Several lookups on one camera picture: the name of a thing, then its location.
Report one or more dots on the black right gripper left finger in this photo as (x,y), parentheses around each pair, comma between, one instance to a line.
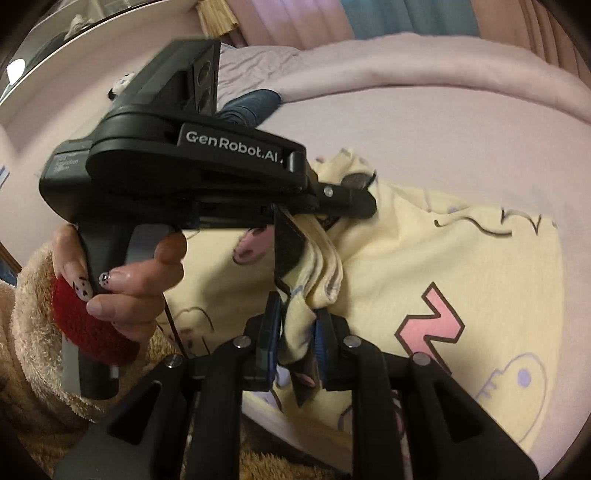
(182,420)

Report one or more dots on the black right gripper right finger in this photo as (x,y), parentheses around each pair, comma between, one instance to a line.
(411,419)

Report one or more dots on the yellow cartoon print pants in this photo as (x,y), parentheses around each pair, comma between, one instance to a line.
(477,288)

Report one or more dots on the left hand with painted nails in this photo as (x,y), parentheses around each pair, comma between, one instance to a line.
(134,295)

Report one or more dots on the panda plush toy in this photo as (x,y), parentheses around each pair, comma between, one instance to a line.
(119,85)

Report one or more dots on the folded dark navy pants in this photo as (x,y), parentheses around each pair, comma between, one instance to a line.
(251,109)

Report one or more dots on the pink curtain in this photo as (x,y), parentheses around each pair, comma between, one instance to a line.
(302,24)

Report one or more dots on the pink duvet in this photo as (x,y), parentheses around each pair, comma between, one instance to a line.
(408,60)

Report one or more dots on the teal curtain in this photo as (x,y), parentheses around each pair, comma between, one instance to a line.
(375,18)

